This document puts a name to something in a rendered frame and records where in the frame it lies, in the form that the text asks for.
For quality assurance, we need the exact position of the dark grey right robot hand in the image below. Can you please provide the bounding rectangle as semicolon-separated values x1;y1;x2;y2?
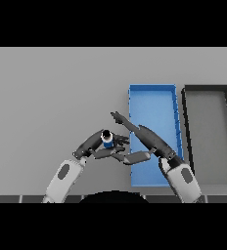
110;110;186;170

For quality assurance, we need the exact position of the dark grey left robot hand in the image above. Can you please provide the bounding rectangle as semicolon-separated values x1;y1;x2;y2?
71;129;131;160

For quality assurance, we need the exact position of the blue pipe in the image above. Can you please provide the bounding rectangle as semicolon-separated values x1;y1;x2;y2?
100;129;115;149

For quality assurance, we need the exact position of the blue bin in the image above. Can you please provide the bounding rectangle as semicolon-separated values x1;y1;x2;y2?
127;83;185;188

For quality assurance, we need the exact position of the dark grey bin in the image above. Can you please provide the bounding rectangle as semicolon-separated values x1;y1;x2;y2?
181;84;227;187

